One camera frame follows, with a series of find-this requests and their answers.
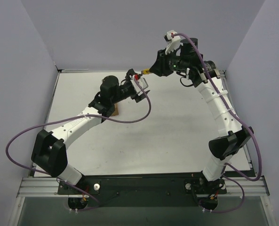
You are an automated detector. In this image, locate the yellow utility knife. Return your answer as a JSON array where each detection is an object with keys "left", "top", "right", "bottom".
[{"left": 141, "top": 68, "right": 151, "bottom": 75}]

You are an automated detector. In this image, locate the brown cardboard express box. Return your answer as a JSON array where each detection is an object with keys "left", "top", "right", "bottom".
[{"left": 111, "top": 103, "right": 119, "bottom": 116}]

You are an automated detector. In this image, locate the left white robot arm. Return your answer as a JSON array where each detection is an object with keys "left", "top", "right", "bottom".
[{"left": 31, "top": 69, "right": 148, "bottom": 194}]

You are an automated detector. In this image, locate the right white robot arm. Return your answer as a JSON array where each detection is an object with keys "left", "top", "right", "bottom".
[{"left": 150, "top": 36, "right": 251, "bottom": 182}]

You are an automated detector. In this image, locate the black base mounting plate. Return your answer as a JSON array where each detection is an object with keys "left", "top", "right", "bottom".
[{"left": 57, "top": 172, "right": 227, "bottom": 208}]

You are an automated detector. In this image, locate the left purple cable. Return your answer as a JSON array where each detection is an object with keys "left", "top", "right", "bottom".
[{"left": 5, "top": 77, "right": 153, "bottom": 211}]

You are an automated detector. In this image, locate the purple cable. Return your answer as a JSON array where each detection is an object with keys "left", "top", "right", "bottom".
[
  {"left": 5, "top": 77, "right": 153, "bottom": 211},
  {"left": 172, "top": 32, "right": 262, "bottom": 213}
]

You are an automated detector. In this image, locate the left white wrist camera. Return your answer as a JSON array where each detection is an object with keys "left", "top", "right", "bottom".
[{"left": 131, "top": 74, "right": 149, "bottom": 94}]

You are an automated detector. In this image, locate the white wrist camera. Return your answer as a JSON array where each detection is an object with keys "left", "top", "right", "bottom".
[
  {"left": 164, "top": 30, "right": 181, "bottom": 55},
  {"left": 131, "top": 74, "right": 149, "bottom": 94}
]

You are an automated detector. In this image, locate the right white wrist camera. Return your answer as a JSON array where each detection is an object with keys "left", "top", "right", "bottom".
[{"left": 164, "top": 30, "right": 181, "bottom": 55}]

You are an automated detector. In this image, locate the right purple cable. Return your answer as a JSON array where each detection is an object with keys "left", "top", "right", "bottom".
[{"left": 172, "top": 32, "right": 262, "bottom": 213}]

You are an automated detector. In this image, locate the aluminium frame rail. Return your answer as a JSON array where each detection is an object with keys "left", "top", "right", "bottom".
[{"left": 17, "top": 178, "right": 270, "bottom": 197}]

